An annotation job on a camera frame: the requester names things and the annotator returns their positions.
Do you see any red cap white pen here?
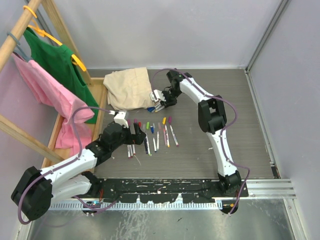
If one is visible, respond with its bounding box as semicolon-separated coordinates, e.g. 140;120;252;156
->
132;144;136;155

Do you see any beige folded cloth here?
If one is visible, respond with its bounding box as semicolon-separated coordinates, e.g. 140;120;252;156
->
103;67;154;111

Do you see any lilac pen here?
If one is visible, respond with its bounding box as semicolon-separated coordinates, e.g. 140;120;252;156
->
163;128;168;147

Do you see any wooden clothes rack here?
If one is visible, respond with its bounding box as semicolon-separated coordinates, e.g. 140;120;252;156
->
0;0;107;167

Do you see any grey cable duct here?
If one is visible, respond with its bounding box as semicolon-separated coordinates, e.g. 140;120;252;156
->
49;199;223;211

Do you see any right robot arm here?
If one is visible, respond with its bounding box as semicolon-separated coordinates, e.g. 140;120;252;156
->
153;68;242;197

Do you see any green shirt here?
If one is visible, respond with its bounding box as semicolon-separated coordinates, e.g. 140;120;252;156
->
22;26;100;125

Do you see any yellow pen cap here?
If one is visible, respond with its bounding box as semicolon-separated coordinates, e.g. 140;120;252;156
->
162;117;167;125

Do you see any grey hanger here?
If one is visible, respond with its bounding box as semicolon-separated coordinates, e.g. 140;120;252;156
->
6;31;32;62

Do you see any grey end white marker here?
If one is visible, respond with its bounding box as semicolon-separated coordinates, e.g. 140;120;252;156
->
156;131;160;151

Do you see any yellow hanger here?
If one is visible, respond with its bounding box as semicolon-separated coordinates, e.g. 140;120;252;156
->
23;5;87;72

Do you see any green cap rainbow pen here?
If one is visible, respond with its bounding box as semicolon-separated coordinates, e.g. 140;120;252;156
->
145;135;152;156

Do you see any pink shirt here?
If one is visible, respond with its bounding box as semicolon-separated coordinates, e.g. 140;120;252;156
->
11;52;94;156

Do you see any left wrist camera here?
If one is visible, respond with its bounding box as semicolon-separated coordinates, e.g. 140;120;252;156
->
109;110;129;128

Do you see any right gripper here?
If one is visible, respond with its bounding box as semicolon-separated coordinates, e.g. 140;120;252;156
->
158;88;182;109

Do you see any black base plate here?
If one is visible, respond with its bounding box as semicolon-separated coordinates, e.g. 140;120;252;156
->
78;178;240;204

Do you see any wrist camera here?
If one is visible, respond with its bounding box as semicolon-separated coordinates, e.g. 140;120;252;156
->
149;89;165;103
109;110;129;128

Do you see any blue end white marker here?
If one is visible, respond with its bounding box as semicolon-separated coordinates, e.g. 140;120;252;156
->
152;137;158;153

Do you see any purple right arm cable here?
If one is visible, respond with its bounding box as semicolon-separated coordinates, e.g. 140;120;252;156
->
150;68;251;216

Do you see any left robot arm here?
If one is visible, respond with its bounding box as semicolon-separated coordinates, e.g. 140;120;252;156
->
11;122;146;225

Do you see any yellow end rainbow pen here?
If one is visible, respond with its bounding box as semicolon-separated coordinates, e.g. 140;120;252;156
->
164;124;170;148

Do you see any grey cap white marker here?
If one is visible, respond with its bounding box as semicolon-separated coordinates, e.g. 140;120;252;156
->
155;105;165;113

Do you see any dark purple clear pen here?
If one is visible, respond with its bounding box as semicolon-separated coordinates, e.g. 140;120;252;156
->
143;138;148;154

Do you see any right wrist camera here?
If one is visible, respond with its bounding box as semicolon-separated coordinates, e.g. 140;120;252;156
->
149;89;165;103

